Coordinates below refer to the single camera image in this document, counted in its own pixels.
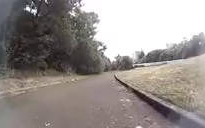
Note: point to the dry grass verge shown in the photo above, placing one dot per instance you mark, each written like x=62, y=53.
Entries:
x=26, y=83

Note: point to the row of dark trees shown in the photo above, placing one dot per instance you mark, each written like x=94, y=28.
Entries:
x=50, y=40

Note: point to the grey stone kerb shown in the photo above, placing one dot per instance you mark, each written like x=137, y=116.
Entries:
x=150, y=98

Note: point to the grey asphalt path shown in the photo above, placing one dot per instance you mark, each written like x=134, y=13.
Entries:
x=83, y=103

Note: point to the dark round bush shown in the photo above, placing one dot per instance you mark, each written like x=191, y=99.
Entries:
x=123, y=62

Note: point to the distant row of trees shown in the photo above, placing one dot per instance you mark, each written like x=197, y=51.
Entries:
x=180, y=50

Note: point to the dry grass slope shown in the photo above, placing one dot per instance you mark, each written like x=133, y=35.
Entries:
x=176, y=80

